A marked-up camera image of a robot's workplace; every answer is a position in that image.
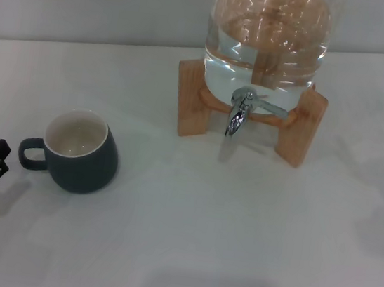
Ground dark teal ceramic mug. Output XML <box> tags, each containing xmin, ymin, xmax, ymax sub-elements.
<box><xmin>13</xmin><ymin>101</ymin><xmax>126</xmax><ymax>199</ymax></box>

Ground light wooden dispenser stand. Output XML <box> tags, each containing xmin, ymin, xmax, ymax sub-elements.
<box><xmin>167</xmin><ymin>56</ymin><xmax>332</xmax><ymax>172</ymax></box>

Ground clear glass water dispenser jar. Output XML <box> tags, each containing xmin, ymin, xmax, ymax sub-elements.
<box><xmin>196</xmin><ymin>0</ymin><xmax>338</xmax><ymax>123</ymax></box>

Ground chrome dispenser faucet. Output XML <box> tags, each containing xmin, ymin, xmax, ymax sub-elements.
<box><xmin>223</xmin><ymin>84</ymin><xmax>291</xmax><ymax>144</ymax></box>

